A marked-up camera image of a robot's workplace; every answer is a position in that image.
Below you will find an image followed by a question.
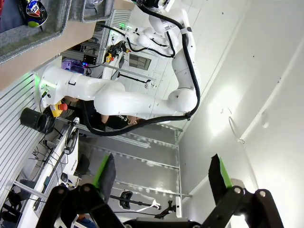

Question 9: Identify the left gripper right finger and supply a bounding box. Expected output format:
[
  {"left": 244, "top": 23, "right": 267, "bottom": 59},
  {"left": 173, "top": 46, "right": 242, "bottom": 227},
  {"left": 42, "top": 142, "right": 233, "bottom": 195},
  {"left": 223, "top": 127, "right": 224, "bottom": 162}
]
[{"left": 201, "top": 153, "right": 285, "bottom": 228}]

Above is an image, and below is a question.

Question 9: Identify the white desk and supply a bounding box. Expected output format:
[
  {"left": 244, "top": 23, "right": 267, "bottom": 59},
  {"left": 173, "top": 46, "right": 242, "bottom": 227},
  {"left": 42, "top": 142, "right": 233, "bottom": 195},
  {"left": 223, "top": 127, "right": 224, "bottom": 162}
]
[{"left": 14, "top": 116, "right": 80, "bottom": 214}]

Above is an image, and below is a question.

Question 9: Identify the coiled black cable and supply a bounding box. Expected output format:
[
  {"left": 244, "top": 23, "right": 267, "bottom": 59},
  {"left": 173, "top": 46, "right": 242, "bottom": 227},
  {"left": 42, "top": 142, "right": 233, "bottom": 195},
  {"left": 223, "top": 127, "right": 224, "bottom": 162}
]
[{"left": 42, "top": 110, "right": 57, "bottom": 134}]

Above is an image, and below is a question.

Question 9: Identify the computer case purple light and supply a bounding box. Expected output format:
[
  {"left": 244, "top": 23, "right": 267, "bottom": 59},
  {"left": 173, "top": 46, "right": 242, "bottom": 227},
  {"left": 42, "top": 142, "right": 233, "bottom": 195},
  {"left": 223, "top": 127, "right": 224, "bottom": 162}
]
[{"left": 61, "top": 60, "right": 87, "bottom": 73}]

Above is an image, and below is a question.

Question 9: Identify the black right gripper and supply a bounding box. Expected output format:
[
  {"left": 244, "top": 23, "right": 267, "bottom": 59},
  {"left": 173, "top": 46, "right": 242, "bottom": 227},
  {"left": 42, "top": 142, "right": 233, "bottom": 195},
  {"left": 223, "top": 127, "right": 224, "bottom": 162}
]
[{"left": 142, "top": 0, "right": 160, "bottom": 8}]

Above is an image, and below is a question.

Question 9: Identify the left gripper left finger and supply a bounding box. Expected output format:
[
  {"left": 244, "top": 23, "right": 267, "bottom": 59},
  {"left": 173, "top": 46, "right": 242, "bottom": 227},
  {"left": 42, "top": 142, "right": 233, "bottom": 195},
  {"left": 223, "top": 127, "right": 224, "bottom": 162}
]
[{"left": 35, "top": 153, "right": 124, "bottom": 228}]

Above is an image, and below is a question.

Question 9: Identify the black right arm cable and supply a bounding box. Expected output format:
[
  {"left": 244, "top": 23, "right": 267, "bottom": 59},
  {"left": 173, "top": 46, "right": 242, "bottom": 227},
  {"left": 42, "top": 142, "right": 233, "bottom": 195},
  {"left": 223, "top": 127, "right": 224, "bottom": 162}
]
[{"left": 82, "top": 4, "right": 201, "bottom": 137}]

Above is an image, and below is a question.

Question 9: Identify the black headset on stand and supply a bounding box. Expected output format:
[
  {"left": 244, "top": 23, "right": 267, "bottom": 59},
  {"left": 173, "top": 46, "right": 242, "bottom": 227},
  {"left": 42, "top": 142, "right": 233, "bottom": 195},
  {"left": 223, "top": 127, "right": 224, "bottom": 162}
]
[{"left": 110, "top": 190, "right": 162, "bottom": 211}]

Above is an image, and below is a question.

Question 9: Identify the crushed black drink can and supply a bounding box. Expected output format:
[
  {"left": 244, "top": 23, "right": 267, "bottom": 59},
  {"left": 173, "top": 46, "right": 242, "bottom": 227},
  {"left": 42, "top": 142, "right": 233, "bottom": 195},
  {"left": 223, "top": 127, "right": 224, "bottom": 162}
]
[{"left": 25, "top": 0, "right": 48, "bottom": 28}]

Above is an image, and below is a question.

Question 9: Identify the black cylinder cup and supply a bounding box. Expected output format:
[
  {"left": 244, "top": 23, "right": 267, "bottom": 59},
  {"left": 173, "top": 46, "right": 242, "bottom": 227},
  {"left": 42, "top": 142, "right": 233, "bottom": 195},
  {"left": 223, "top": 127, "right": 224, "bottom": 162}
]
[{"left": 20, "top": 107, "right": 48, "bottom": 132}]

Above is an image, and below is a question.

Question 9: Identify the grey fabric basket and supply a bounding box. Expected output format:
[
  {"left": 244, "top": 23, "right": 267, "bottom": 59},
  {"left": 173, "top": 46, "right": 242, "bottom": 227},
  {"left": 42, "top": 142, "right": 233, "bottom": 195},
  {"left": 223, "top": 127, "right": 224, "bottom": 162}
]
[
  {"left": 0, "top": 0, "right": 73, "bottom": 65},
  {"left": 68, "top": 0, "right": 114, "bottom": 23}
]

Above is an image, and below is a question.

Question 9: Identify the background person black shirt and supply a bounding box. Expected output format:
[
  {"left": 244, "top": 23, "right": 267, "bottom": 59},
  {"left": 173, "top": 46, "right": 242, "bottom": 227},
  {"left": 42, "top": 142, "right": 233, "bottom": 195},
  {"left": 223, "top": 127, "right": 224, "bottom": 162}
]
[{"left": 71, "top": 98, "right": 143, "bottom": 132}]

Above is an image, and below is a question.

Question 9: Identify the slotted aluminium base plate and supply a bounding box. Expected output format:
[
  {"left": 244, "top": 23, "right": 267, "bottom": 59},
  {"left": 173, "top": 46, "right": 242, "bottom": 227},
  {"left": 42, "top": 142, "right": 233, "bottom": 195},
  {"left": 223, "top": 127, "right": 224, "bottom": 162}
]
[{"left": 0, "top": 71, "right": 57, "bottom": 190}]

